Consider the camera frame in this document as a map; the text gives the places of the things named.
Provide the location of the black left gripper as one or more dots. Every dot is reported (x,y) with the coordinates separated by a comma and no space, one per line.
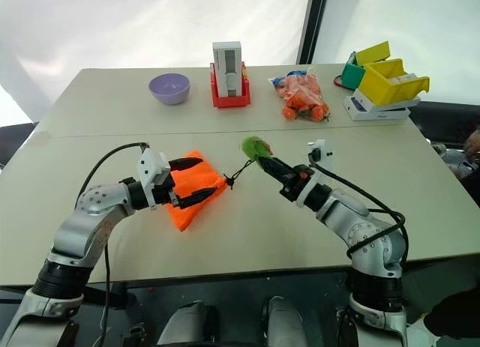
(167,195)

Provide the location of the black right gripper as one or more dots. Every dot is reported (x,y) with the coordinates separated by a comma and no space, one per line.
(296,184)

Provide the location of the orange fabric pouch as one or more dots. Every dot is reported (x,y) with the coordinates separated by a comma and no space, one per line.
(195,182)

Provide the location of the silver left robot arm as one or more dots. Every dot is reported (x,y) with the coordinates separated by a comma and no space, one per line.
(93,201)

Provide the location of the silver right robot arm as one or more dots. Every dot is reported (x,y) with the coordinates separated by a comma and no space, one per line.
(348,216)

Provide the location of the plastic bag of orange carrots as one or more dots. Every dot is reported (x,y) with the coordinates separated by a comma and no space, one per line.
(302,96)

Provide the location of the red plastic bin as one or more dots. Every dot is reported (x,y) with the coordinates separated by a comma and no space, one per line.
(230,100)

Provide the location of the purple bowl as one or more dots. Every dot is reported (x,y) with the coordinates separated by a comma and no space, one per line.
(169,88)

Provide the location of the flat white box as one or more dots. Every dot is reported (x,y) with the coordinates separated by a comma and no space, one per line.
(375,112)

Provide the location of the tall white grey box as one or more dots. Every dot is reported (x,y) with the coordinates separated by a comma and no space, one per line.
(227,62)

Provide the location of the green plastic bin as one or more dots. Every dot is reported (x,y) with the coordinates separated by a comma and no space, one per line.
(352,77)

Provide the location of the large yellow plastic bin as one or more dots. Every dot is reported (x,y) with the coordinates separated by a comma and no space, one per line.
(378,86)

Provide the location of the grey rounded robot part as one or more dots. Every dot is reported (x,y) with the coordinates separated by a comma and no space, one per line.
(185,324)
(285,322)

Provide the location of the small yellow plastic bin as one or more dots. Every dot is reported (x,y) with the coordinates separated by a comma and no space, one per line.
(373,52)

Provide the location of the black tent pole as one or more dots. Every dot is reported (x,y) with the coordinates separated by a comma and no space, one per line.
(311,21)

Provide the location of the bystander in dark clothes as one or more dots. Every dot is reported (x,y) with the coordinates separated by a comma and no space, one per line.
(468,163)

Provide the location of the black rounded shape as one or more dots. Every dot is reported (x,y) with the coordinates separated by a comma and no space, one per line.
(457,313)

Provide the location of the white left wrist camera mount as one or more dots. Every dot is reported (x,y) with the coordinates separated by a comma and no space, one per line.
(150,167)

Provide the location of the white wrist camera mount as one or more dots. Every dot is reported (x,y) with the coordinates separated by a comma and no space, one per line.
(150,167)
(319,154)

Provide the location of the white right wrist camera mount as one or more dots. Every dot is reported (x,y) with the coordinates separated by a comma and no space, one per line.
(319,154)

